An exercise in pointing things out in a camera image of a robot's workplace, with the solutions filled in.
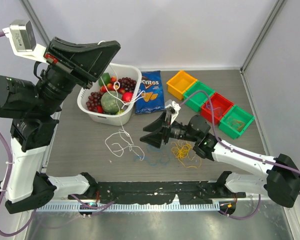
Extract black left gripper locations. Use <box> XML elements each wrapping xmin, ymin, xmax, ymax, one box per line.
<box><xmin>33</xmin><ymin>36</ymin><xmax>120</xmax><ymax>116</ymax></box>

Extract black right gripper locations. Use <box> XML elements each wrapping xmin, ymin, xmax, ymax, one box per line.
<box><xmin>140</xmin><ymin>110</ymin><xmax>199</xmax><ymax>149</ymax></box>

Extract blue wires bundle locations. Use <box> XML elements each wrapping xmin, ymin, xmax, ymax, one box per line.
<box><xmin>133</xmin><ymin>143</ymin><xmax>175</xmax><ymax>167</ymax></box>

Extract yellow wires bundle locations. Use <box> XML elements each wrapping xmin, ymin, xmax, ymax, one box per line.
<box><xmin>170</xmin><ymin>139</ymin><xmax>202</xmax><ymax>170</ymax></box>

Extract white wires bundle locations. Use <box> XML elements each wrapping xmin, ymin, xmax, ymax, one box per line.
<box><xmin>97</xmin><ymin>39</ymin><xmax>146</xmax><ymax>162</ymax></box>

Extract orange wire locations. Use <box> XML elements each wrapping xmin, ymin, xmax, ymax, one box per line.
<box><xmin>226</xmin><ymin>115</ymin><xmax>247</xmax><ymax>132</ymax></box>

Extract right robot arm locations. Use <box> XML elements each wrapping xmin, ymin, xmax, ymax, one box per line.
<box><xmin>140</xmin><ymin>112</ymin><xmax>300</xmax><ymax>208</ymax></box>

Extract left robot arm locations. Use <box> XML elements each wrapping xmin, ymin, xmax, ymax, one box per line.
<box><xmin>0</xmin><ymin>37</ymin><xmax>121</xmax><ymax>214</ymax></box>

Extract green lime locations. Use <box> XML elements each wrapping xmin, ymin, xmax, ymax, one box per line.
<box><xmin>98</xmin><ymin>72</ymin><xmax>111</xmax><ymax>87</ymax></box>

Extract blue Doritos chip bag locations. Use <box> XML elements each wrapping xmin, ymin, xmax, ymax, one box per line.
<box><xmin>135</xmin><ymin>70</ymin><xmax>165</xmax><ymax>114</ymax></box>

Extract peaches in basket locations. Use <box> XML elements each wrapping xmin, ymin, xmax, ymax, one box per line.
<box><xmin>99</xmin><ymin>76</ymin><xmax>125</xmax><ymax>95</ymax></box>

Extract white fruit basket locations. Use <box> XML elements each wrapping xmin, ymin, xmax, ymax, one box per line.
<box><xmin>77</xmin><ymin>63</ymin><xmax>142</xmax><ymax>126</ymax></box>

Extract lower purple grape bunch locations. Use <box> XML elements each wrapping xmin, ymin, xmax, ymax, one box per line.
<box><xmin>86</xmin><ymin>91</ymin><xmax>104</xmax><ymax>114</ymax></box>

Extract purple grape bunch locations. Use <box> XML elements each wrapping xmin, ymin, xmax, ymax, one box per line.
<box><xmin>86</xmin><ymin>91</ymin><xmax>104</xmax><ymax>114</ymax></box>
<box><xmin>117</xmin><ymin>77</ymin><xmax>137</xmax><ymax>92</ymax></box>

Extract small watermelon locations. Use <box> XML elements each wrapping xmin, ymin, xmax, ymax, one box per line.
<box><xmin>101</xmin><ymin>91</ymin><xmax>123</xmax><ymax>115</ymax></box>

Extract upper purple grape bunch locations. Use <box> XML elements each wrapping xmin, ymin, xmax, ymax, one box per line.
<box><xmin>117</xmin><ymin>77</ymin><xmax>137</xmax><ymax>92</ymax></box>

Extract green plastic bin near yellow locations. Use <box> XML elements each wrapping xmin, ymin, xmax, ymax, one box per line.
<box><xmin>183</xmin><ymin>81</ymin><xmax>215</xmax><ymax>113</ymax></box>

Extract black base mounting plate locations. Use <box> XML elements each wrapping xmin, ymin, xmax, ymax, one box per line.
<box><xmin>76</xmin><ymin>181</ymin><xmax>246</xmax><ymax>205</ymax></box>

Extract red plastic bin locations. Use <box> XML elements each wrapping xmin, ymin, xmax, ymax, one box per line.
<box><xmin>200</xmin><ymin>92</ymin><xmax>234</xmax><ymax>126</ymax></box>

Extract green plastic bin far right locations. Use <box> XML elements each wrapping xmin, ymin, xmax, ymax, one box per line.
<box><xmin>218</xmin><ymin>104</ymin><xmax>255</xmax><ymax>139</ymax></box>

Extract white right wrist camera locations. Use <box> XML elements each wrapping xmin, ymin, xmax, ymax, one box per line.
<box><xmin>165</xmin><ymin>99</ymin><xmax>181</xmax><ymax>126</ymax></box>

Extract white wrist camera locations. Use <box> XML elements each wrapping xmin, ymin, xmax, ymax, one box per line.
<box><xmin>165</xmin><ymin>99</ymin><xmax>181</xmax><ymax>126</ymax></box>
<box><xmin>2</xmin><ymin>19</ymin><xmax>47</xmax><ymax>63</ymax></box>

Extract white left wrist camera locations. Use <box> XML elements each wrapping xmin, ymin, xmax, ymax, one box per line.
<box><xmin>2</xmin><ymin>19</ymin><xmax>47</xmax><ymax>63</ymax></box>

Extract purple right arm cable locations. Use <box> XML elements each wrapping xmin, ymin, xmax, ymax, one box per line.
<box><xmin>178</xmin><ymin>90</ymin><xmax>300</xmax><ymax>221</ymax></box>

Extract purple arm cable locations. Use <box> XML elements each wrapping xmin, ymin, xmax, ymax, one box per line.
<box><xmin>178</xmin><ymin>90</ymin><xmax>300</xmax><ymax>221</ymax></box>
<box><xmin>0</xmin><ymin>31</ymin><xmax>13</xmax><ymax>237</ymax></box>

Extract white slotted cable duct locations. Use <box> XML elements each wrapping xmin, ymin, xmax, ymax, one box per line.
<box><xmin>37</xmin><ymin>201</ymin><xmax>220</xmax><ymax>213</ymax></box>

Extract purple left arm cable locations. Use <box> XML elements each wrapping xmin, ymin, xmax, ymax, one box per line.
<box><xmin>0</xmin><ymin>31</ymin><xmax>13</xmax><ymax>237</ymax></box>

